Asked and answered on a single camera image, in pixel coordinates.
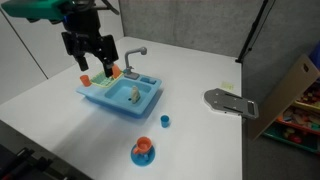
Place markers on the yellow toy dish rack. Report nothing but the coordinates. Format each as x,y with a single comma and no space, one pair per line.
100,80

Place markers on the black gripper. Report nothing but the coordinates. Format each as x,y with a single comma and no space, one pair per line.
85,33

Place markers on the cream toy bottle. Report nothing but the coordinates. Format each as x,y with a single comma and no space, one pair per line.
134,94

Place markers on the wooden toy shelf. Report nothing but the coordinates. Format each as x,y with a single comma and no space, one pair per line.
290,100

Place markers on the grey toy faucet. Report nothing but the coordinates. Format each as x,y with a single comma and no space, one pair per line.
127,61

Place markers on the light blue toy sink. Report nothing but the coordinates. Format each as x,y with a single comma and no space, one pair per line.
116,100

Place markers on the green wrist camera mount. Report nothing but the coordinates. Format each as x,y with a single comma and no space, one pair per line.
30,8

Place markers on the black stand pole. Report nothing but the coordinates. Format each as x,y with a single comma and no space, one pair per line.
251,30

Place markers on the small blue toy cup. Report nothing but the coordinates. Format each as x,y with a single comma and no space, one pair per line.
164,121

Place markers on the grey metal mounting plate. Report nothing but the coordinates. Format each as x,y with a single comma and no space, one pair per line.
231,103

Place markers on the blue toy saucer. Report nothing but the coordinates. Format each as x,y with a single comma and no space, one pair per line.
143,160

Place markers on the small orange toy cup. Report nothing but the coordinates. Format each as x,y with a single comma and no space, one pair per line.
85,80

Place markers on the black equipment frame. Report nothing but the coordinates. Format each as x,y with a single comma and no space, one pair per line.
20,163

